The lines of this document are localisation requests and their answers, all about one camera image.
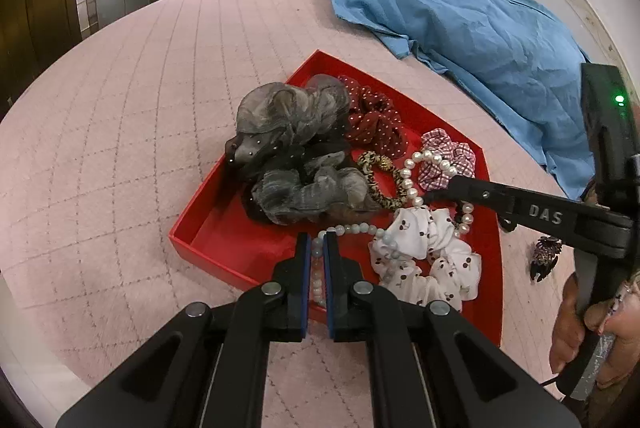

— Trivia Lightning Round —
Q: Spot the pale bead bracelet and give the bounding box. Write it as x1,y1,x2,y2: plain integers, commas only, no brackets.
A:
309,223,401,306

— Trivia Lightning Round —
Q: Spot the red plaid scrunchie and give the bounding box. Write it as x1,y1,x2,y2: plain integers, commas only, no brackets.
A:
417,128,476,191

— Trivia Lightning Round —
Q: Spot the blue cloth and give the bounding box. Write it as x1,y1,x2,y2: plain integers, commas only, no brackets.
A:
330,0,598,201

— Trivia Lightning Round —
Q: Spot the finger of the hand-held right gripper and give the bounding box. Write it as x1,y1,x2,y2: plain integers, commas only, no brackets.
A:
422,175,633,259

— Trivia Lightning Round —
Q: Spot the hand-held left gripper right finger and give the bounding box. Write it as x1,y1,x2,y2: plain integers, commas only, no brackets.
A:
322,230,583,428

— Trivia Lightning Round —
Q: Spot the white cherry print scrunchie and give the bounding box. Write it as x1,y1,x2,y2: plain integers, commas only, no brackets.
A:
369,206,482,311

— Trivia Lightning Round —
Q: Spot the leopard print scrunchie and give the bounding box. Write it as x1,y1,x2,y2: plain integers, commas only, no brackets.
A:
356,150,416,210

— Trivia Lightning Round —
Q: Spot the red cardboard box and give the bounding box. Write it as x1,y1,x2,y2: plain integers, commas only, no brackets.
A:
168,50,503,349

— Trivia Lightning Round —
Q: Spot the dark hair claw clip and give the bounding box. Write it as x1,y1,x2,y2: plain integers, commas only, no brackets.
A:
530,235,563,283

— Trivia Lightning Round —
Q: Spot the white pearl bracelet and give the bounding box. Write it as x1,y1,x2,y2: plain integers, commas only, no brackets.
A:
400,149,475,236

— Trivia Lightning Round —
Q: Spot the grey sheer scrunchie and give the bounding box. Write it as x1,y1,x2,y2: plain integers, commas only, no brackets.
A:
223,74,383,225

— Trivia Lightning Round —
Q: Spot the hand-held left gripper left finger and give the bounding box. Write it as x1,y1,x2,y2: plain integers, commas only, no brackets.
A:
55,232,311,428

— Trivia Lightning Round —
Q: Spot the person's right hand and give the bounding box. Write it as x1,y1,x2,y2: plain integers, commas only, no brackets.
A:
550,269,640,390

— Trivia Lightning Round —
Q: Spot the red polka dot scrunchie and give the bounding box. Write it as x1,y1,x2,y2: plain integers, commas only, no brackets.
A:
337,75,406,159

